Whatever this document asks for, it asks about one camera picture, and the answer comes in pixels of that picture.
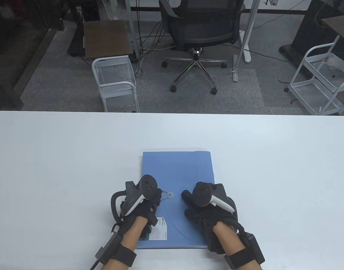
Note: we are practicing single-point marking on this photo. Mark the right white black controller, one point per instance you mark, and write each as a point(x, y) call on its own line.
point(202, 194)

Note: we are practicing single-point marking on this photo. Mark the left white black controller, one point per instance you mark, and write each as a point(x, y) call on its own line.
point(148, 185)

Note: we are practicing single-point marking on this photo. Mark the person's right hand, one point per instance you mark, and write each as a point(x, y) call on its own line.
point(208, 222)

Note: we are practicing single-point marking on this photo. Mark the person's left hand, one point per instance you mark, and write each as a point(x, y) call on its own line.
point(148, 208)

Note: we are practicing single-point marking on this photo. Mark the black office chair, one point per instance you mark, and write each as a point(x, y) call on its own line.
point(202, 28)

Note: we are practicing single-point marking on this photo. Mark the person's right forearm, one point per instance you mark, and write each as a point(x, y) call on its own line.
point(231, 242)

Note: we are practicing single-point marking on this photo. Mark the person's left forearm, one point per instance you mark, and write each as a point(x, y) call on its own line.
point(129, 239)

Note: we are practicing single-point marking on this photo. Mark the white black controller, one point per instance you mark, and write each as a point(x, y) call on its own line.
point(148, 185)
point(202, 194)

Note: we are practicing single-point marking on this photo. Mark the brown wooden side table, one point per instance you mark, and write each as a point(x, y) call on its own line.
point(107, 36)

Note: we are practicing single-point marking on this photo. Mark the dark desk with brown top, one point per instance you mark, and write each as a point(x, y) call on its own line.
point(307, 28)

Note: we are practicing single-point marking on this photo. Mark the clear plastic bag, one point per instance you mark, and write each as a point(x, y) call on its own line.
point(337, 64)

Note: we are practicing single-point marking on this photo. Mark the white desk frame leg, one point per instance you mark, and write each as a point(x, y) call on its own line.
point(249, 28)

